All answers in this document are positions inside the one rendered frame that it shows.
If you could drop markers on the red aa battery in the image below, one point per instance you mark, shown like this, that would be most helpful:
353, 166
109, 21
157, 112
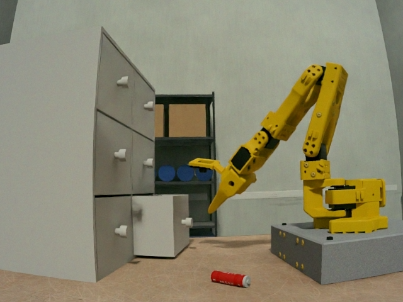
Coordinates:
231, 278

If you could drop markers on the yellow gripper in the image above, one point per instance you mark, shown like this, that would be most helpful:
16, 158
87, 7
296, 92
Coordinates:
231, 181

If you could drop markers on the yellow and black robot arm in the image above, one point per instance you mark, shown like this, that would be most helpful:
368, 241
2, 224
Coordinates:
326, 86

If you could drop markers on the grey chest of drawers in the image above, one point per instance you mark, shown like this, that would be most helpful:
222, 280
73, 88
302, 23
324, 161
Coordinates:
48, 104

